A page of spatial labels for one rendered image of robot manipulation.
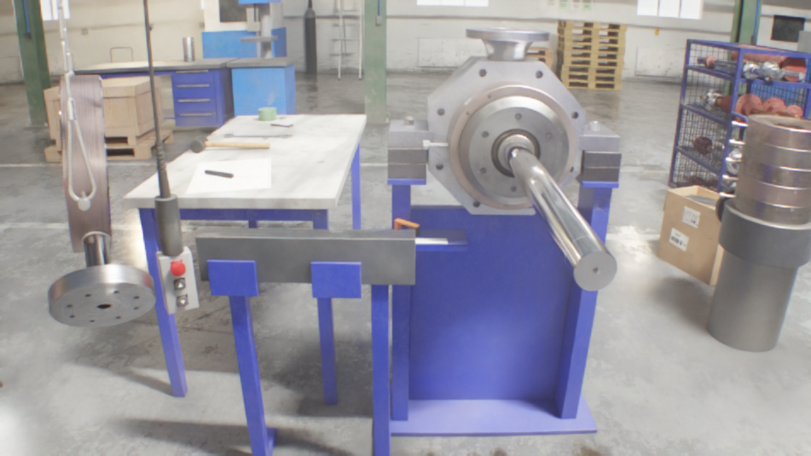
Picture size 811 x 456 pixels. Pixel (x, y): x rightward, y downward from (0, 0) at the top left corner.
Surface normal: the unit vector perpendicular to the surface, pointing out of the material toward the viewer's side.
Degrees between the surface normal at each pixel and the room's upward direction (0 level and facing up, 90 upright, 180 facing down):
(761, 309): 90
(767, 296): 90
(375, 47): 90
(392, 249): 90
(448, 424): 0
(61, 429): 0
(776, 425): 0
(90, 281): 41
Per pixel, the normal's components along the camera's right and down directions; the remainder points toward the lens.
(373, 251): 0.00, 0.37
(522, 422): 0.00, -0.93
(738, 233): -0.94, 0.11
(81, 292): 0.32, 0.86
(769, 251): -0.43, 0.32
